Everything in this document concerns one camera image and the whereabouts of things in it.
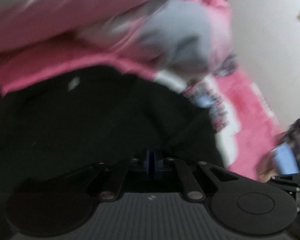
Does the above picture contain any light blue folded cloth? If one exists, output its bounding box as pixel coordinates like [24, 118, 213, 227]
[272, 142, 300, 175]

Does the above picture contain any pink floral bed blanket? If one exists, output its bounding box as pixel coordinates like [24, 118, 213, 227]
[0, 35, 281, 182]

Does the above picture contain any pink white blue duvet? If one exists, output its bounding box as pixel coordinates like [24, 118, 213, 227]
[0, 0, 236, 73]

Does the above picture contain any black garment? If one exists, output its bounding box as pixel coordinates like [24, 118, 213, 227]
[0, 66, 223, 193]

